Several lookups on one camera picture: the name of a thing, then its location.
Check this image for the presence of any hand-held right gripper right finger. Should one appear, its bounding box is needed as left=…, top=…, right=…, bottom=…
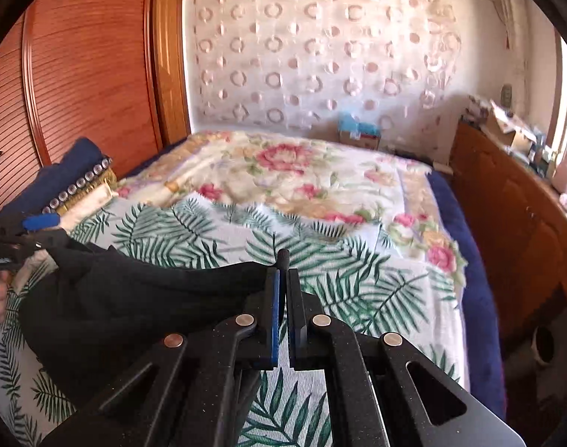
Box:
left=287, top=269, right=526, bottom=447

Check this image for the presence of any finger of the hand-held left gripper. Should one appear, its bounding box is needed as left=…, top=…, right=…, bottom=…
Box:
left=18, top=228, right=71, bottom=256
left=22, top=214, right=61, bottom=232

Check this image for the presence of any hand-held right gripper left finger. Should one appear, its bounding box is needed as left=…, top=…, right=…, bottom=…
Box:
left=44, top=267, right=283, bottom=447

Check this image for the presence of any black t-shirt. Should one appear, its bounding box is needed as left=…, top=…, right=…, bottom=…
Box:
left=18, top=242, right=293, bottom=406

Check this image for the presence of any cream pillow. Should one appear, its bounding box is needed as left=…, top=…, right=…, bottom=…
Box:
left=55, top=181, right=117, bottom=236

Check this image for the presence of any navy folded blanket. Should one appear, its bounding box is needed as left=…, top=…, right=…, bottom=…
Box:
left=0, top=137, right=114, bottom=229

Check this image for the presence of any leaf-print bed sheet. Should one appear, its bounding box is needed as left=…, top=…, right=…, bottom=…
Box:
left=0, top=193, right=472, bottom=447

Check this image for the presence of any floral blanket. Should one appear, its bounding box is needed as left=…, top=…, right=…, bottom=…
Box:
left=116, top=130, right=468, bottom=289

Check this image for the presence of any wooden slatted wardrobe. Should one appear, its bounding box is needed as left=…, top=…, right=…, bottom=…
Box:
left=0, top=0, right=193, bottom=196

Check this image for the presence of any navy bed sheet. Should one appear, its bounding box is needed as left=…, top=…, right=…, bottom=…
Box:
left=425, top=170, right=507, bottom=420

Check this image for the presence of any blue cardboard box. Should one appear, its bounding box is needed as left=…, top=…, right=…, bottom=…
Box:
left=337, top=112, right=382, bottom=150

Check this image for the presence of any wooden sideboard cabinet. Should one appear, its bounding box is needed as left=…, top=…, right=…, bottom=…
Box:
left=448, top=118, right=567, bottom=350

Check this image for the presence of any dark waste bin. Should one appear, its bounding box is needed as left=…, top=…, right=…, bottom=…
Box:
left=532, top=323, right=556, bottom=366

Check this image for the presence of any circle-patterned sheer curtain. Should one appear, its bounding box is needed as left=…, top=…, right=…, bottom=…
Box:
left=183, top=0, right=465, bottom=133

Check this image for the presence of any open cardboard box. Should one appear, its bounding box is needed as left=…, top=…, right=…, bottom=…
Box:
left=481, top=102, right=538, bottom=150

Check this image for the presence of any pink bottle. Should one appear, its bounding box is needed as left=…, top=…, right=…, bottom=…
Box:
left=551, top=151, right=567, bottom=194

